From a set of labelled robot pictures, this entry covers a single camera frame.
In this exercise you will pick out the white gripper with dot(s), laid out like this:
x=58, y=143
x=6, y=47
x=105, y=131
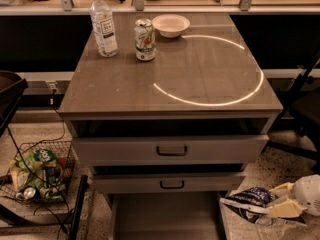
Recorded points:
x=309, y=194

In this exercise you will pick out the blue chip bag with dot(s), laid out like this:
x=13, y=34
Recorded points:
x=255, y=205

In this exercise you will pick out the open bottom drawer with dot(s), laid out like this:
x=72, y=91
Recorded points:
x=167, y=216

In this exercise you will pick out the grey drawer cabinet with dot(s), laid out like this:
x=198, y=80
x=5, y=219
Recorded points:
x=204, y=83

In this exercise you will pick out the green snack bag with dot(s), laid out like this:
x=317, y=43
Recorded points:
x=36, y=163

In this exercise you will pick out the black office chair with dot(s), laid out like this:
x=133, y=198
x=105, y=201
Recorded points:
x=305, y=110

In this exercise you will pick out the black stand leg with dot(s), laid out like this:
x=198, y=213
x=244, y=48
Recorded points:
x=83, y=185

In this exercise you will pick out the green white soda can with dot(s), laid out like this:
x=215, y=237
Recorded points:
x=144, y=39

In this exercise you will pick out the white paper bowl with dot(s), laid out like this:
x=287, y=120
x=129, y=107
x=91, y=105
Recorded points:
x=170, y=25

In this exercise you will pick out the clear plastic water bottle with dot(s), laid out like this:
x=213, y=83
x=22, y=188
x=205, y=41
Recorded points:
x=103, y=28

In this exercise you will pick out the silver can in basket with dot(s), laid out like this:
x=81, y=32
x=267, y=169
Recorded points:
x=29, y=193

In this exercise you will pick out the top drawer with black handle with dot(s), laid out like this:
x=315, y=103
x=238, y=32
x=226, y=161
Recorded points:
x=141, y=151

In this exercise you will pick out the drawer with black handle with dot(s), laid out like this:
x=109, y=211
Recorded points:
x=161, y=183
x=141, y=151

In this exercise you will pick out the middle drawer with black handle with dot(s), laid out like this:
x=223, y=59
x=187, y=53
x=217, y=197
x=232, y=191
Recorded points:
x=161, y=183

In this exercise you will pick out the wire basket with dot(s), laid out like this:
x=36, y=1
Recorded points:
x=14, y=182

